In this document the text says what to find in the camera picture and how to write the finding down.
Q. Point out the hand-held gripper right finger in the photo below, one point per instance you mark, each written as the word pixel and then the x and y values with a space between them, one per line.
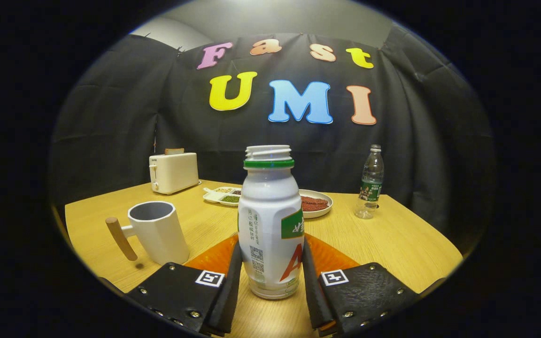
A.
pixel 312 291

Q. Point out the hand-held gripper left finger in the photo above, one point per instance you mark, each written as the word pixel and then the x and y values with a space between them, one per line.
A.
pixel 230 291

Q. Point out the white juice bottle green label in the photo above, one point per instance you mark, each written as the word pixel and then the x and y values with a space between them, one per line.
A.
pixel 266 211

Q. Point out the clear plastic water bottle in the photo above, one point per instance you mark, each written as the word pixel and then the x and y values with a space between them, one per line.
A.
pixel 370 188

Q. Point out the white round plate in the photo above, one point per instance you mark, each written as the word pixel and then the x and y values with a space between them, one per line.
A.
pixel 320 212

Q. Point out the red meat slices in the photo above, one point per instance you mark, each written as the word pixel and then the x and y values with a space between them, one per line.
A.
pixel 313 203

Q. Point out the wooden table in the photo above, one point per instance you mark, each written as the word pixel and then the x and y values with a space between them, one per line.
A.
pixel 392 239

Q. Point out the white divided snack dish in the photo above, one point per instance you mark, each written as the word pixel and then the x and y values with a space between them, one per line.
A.
pixel 214 196

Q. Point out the cream toaster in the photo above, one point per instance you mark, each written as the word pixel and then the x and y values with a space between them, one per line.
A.
pixel 174 171

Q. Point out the bread slice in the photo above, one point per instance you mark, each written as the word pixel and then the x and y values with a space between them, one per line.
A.
pixel 174 151

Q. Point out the black backdrop cloth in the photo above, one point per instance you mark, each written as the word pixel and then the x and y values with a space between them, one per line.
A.
pixel 111 117

